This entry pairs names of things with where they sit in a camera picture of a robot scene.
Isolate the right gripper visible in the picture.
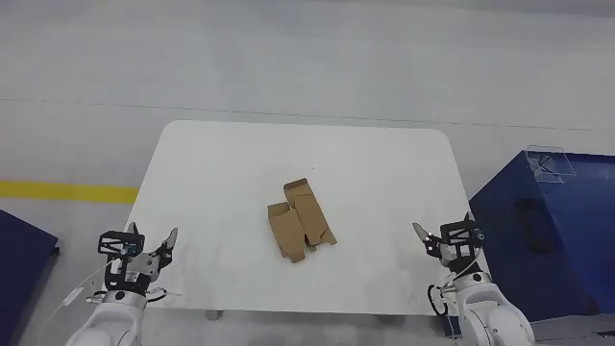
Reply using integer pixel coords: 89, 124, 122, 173
411, 210, 495, 295

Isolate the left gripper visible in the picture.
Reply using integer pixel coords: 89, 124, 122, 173
100, 221, 180, 311

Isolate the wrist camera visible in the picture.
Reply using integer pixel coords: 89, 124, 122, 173
97, 229, 146, 292
438, 219, 486, 275

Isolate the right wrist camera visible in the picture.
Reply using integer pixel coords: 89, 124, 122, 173
438, 219, 486, 275

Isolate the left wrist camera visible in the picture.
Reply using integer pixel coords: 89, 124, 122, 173
97, 229, 146, 292

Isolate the black cable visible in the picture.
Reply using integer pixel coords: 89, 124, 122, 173
427, 283, 451, 319

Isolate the flat small brown carton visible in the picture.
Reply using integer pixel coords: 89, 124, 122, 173
266, 201, 309, 265
283, 177, 338, 254

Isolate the clear plastic stand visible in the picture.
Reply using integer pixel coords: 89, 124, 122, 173
525, 144, 578, 185

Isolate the large blue box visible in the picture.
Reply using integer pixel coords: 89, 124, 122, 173
0, 208, 62, 346
467, 149, 615, 324

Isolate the thin white cable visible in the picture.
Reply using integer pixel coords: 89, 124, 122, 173
45, 256, 122, 329

